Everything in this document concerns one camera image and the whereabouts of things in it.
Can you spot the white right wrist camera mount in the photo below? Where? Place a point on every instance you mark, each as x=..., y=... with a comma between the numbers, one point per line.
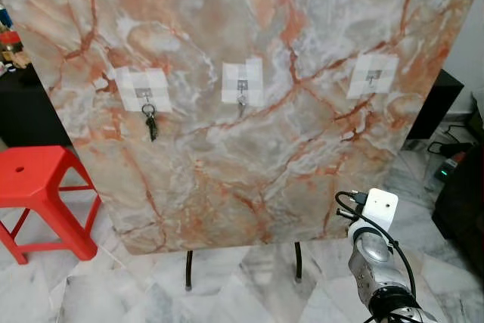
x=382, y=208

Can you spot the bunch of keys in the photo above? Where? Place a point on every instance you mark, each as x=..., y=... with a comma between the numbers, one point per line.
x=152, y=128

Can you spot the red plastic stool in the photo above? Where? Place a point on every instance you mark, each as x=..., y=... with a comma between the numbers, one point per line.
x=38, y=175

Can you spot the black metal table leg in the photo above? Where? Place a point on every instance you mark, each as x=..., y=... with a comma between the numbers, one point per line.
x=189, y=271
x=298, y=262

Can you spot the taped adhesive metal hook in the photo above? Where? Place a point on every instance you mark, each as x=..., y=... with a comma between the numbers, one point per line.
x=373, y=75
x=242, y=81
x=144, y=87

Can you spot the red hatted figurine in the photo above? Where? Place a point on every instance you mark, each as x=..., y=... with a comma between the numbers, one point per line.
x=10, y=43

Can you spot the marble pattern folding table top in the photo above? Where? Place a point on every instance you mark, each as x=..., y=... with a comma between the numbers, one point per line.
x=227, y=172

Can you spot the black device with green light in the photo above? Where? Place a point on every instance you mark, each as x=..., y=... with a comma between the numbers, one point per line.
x=448, y=168

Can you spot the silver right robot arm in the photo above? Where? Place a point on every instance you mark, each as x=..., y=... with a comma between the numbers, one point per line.
x=378, y=277

